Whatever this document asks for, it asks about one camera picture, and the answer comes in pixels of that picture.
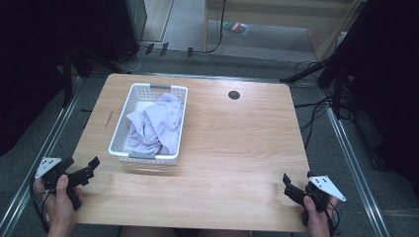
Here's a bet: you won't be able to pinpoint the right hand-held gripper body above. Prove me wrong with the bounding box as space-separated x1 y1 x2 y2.
283 175 347 227

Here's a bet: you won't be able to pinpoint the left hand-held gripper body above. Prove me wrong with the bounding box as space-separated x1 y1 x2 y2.
34 157 97 211

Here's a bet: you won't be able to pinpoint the white perforated plastic basket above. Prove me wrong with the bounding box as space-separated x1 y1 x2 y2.
108 82 189 166

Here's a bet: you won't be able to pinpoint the lavender cloth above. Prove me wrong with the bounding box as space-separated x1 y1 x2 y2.
126 92 184 156

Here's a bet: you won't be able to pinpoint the person's right hand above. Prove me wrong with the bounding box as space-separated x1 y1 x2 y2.
298 195 340 235

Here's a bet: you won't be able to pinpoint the person's left hand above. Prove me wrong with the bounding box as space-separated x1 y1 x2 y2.
33 174 84 231

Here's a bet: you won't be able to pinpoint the dark curtain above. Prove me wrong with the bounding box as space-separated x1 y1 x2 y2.
0 0 110 157
332 0 419 198

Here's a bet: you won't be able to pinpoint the black stand leg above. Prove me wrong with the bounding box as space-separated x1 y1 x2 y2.
279 53 339 84

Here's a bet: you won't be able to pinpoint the black cabinet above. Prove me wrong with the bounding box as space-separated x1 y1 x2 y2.
101 0 148 63

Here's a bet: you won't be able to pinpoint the colourful packet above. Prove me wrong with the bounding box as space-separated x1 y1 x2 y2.
221 21 252 37

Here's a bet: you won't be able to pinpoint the right hand-held gripper cable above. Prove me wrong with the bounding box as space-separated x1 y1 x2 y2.
324 200 341 237

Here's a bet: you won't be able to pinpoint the hand-held gripper cable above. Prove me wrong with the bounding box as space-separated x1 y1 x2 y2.
324 200 341 237
29 176 51 234

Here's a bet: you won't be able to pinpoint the metal floor rail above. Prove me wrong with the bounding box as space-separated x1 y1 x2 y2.
0 74 85 237
320 88 393 237

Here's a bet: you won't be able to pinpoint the left hand-held gripper cable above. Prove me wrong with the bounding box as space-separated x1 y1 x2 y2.
29 176 51 234

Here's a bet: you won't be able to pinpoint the black floor cables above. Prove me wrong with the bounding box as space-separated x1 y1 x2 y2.
292 59 335 150

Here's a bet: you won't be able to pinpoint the white floor cable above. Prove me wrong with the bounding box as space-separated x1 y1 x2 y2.
115 45 147 74

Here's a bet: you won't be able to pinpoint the light wooden furniture frame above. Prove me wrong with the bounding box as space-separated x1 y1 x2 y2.
203 0 368 62

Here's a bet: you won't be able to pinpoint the black hanging cable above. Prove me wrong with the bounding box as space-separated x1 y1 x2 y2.
203 0 228 54

